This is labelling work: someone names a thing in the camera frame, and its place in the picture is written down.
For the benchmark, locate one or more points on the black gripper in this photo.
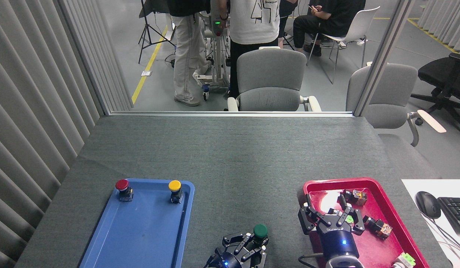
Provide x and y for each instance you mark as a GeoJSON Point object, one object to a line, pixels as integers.
{"type": "Point", "coordinates": [336, 243]}
{"type": "Point", "coordinates": [226, 262]}

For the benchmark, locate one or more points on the green push button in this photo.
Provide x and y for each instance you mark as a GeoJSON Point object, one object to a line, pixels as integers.
{"type": "Point", "coordinates": [260, 230]}

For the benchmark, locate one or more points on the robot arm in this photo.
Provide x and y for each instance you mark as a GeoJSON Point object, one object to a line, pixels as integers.
{"type": "Point", "coordinates": [341, 263]}

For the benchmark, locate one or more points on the yellow push button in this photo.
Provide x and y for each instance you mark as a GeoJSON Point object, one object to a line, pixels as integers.
{"type": "Point", "coordinates": [174, 185]}

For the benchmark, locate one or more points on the red push button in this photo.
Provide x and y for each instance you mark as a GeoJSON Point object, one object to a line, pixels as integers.
{"type": "Point", "coordinates": [122, 185]}

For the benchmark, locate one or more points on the red plastic tray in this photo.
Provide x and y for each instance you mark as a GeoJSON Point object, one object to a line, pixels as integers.
{"type": "Point", "coordinates": [375, 249]}

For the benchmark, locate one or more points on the white desk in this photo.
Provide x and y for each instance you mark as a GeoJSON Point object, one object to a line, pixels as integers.
{"type": "Point", "coordinates": [419, 230]}

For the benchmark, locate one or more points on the black computer mouse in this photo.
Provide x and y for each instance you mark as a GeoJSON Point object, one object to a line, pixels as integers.
{"type": "Point", "coordinates": [427, 204]}

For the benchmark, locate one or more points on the blue plastic tray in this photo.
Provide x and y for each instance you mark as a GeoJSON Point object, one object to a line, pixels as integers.
{"type": "Point", "coordinates": [140, 234]}

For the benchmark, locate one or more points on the black keyboard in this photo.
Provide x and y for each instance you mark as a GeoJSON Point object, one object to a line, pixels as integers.
{"type": "Point", "coordinates": [455, 213]}

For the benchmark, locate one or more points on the grey office chair cream armrest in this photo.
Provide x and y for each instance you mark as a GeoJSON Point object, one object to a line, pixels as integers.
{"type": "Point", "coordinates": [390, 96]}

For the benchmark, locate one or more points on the grey office chair white armrests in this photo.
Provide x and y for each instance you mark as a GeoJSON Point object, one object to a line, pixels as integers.
{"type": "Point", "coordinates": [271, 74]}

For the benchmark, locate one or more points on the black office chair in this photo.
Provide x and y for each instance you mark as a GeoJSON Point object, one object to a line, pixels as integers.
{"type": "Point", "coordinates": [444, 76]}

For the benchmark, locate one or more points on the white stand on wheels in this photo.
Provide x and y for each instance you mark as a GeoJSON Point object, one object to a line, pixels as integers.
{"type": "Point", "coordinates": [217, 56]}

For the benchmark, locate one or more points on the white plastic chair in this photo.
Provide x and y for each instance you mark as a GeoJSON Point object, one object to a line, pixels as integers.
{"type": "Point", "coordinates": [358, 26]}

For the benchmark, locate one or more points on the floor socket plate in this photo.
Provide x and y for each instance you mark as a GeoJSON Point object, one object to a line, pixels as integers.
{"type": "Point", "coordinates": [146, 73]}

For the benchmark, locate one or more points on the person in beige trousers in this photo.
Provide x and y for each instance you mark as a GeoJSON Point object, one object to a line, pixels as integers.
{"type": "Point", "coordinates": [187, 48]}

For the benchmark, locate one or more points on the person in black shorts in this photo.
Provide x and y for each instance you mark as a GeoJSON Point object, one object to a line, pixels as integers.
{"type": "Point", "coordinates": [284, 13]}

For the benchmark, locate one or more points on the person in white shirt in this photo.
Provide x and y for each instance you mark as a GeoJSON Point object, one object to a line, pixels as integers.
{"type": "Point", "coordinates": [252, 22]}

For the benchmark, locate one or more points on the grey pleated curtain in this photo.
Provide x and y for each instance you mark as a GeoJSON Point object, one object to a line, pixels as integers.
{"type": "Point", "coordinates": [446, 22]}
{"type": "Point", "coordinates": [29, 111]}

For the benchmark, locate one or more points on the black tripod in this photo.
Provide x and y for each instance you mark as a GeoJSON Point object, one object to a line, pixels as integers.
{"type": "Point", "coordinates": [148, 33]}

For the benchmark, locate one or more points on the silver switch with green block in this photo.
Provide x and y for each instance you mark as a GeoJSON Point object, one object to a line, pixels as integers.
{"type": "Point", "coordinates": [349, 219]}

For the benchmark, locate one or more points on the black switch with orange window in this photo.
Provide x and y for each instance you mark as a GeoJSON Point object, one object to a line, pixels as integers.
{"type": "Point", "coordinates": [354, 196]}

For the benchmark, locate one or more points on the black and orange switch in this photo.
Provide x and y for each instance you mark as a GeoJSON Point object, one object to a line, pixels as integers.
{"type": "Point", "coordinates": [379, 226]}

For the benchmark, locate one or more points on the white and green switch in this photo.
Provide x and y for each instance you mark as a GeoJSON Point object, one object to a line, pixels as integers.
{"type": "Point", "coordinates": [405, 259]}

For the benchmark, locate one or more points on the silver post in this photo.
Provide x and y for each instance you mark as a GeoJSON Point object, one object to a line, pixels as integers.
{"type": "Point", "coordinates": [85, 56]}
{"type": "Point", "coordinates": [382, 56]}

